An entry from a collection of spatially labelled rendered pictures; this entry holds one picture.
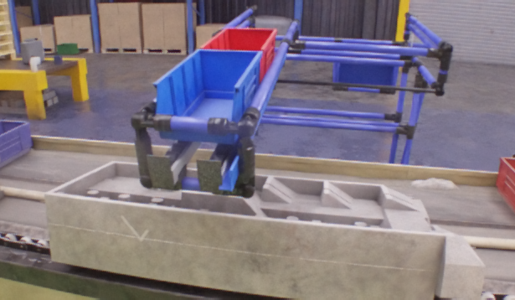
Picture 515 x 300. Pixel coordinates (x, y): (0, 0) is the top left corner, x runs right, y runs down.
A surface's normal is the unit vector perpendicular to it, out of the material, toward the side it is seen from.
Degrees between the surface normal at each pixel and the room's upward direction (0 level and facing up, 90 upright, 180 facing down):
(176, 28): 90
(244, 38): 94
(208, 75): 94
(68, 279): 90
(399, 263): 80
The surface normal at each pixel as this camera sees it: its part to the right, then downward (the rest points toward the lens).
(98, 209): -0.16, 0.21
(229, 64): -0.17, 0.43
